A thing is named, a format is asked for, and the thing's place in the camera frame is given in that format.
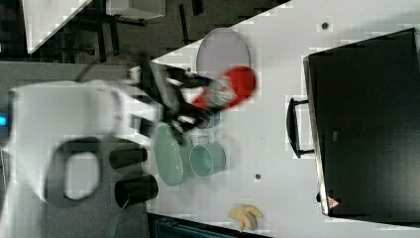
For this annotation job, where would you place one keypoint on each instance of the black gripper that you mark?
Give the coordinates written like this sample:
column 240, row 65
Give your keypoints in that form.
column 161, row 83

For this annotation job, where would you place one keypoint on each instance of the red ketchup bottle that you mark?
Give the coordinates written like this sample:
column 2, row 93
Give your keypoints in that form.
column 230, row 89

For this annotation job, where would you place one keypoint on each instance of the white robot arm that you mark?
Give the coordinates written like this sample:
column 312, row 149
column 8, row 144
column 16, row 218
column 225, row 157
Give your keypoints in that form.
column 58, row 135

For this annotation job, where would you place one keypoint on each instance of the silver toaster oven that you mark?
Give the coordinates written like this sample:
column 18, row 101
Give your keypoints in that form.
column 364, row 106

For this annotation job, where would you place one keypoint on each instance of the small blue bowl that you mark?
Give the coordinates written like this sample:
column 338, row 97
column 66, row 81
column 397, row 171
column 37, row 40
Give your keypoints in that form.
column 211, row 122

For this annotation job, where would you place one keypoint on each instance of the green perforated colander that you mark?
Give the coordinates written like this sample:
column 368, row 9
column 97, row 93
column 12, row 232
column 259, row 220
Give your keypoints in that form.
column 172, row 159

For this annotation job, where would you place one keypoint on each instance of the grey round plate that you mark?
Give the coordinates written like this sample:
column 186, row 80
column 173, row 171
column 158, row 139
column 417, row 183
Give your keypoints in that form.
column 220, row 50

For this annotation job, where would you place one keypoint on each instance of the lower black cylinder cup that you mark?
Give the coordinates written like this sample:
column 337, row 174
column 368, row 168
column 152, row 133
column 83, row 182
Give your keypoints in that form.
column 135, row 190

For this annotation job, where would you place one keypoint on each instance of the yellow toy banana bunch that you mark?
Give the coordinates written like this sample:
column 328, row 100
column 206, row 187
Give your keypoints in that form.
column 247, row 216

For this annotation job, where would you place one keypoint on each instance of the white side table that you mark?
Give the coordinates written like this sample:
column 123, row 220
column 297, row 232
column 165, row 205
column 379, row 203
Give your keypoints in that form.
column 43, row 18

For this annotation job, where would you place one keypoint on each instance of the green cup with handle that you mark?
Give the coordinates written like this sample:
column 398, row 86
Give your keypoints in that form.
column 207, row 158

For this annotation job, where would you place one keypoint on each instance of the blue metal frame rail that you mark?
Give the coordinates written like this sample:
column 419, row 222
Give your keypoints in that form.
column 170, row 228

